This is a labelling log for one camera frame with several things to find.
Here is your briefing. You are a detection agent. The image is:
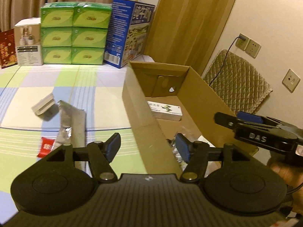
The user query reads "red candy packet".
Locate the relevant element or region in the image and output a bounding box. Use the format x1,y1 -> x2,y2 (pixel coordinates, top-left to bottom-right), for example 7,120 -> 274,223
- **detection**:
37,137 -> 55,158

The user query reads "silver foil bag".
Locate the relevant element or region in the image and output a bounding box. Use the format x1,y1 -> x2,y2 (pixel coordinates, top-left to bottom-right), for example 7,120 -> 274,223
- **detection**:
51,100 -> 86,171

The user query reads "black power cable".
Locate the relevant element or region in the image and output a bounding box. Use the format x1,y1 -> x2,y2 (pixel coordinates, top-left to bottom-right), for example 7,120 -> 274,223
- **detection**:
208,35 -> 247,87

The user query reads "clear plastic packaging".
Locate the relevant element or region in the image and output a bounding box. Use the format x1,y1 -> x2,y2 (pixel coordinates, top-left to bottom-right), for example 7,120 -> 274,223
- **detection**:
166,126 -> 215,171

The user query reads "long white medicine box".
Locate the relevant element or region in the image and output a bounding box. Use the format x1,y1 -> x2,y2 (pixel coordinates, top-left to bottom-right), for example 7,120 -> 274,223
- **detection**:
147,101 -> 183,121

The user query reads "brown cardboard box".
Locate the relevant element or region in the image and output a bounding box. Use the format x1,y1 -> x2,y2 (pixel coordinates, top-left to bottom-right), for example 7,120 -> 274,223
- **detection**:
122,61 -> 257,175

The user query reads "blue printed carton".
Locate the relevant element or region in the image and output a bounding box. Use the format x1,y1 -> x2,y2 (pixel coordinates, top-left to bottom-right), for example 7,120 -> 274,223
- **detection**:
104,0 -> 156,68

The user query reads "right hand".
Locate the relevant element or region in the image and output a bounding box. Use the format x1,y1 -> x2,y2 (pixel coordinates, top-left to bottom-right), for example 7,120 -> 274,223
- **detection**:
267,152 -> 302,215

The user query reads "quilted chair cushion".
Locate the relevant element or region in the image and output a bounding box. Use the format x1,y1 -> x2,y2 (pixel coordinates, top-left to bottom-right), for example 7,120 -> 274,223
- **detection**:
203,49 -> 273,114

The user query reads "white wall plug adapter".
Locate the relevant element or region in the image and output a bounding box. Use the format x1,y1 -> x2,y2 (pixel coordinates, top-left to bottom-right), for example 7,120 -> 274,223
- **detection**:
31,93 -> 55,116

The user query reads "wall power socket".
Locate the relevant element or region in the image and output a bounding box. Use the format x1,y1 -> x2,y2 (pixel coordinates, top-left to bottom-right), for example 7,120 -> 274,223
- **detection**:
235,33 -> 261,58

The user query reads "green tissue box pack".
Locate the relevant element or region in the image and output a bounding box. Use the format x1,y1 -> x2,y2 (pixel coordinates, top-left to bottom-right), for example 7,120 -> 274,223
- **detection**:
40,2 -> 112,65

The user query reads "red greeting card box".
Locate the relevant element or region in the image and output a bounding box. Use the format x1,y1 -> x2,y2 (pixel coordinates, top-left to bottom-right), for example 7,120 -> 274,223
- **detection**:
0,29 -> 17,69

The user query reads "checked tablecloth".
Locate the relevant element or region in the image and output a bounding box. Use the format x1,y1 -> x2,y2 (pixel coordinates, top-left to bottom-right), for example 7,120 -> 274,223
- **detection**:
1,65 -> 146,222

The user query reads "white product box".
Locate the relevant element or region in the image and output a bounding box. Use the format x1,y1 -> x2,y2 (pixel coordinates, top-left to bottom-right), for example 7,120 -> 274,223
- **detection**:
14,17 -> 43,66

